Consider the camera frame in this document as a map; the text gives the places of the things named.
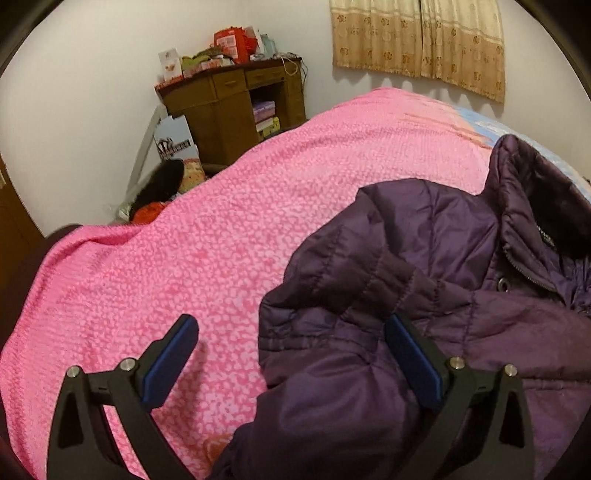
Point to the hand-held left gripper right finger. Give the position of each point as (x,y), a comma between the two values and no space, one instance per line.
(413,364)

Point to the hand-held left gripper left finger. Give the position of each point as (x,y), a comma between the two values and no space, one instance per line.
(168,362)

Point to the purple quilted jacket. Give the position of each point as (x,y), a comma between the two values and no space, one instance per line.
(369,254)

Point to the pink blanket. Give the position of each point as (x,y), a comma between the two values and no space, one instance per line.
(207,230)

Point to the red cloth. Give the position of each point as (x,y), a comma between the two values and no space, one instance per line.
(147,212)

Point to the black fluffy cloth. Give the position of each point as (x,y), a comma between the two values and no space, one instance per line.
(159,184)

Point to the patterned cushion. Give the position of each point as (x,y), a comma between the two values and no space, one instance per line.
(194,175)

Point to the brown wooden door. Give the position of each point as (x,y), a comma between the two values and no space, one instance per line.
(16,221)

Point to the white printed paper bag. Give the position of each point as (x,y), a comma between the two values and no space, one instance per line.
(178,138)

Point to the brown wooden desk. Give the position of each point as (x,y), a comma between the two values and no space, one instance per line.
(221,124)

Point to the blue patterned blanket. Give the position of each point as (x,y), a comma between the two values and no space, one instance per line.
(545,147)

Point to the yellow white box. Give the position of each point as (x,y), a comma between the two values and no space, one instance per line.
(268,128)

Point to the purple box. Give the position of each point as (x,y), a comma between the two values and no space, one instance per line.
(263,110)

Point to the white printed box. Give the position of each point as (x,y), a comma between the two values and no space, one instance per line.
(169,63)

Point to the green cloth bundle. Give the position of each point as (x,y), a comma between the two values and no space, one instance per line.
(198,60)

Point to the beige floral curtain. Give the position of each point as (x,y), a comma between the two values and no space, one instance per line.
(415,41)

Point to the red gift box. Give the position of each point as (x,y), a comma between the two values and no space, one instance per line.
(233,44)

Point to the pale blue bag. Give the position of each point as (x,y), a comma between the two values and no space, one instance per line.
(268,45)

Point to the white metal frame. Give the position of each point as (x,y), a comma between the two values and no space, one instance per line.
(141,157)

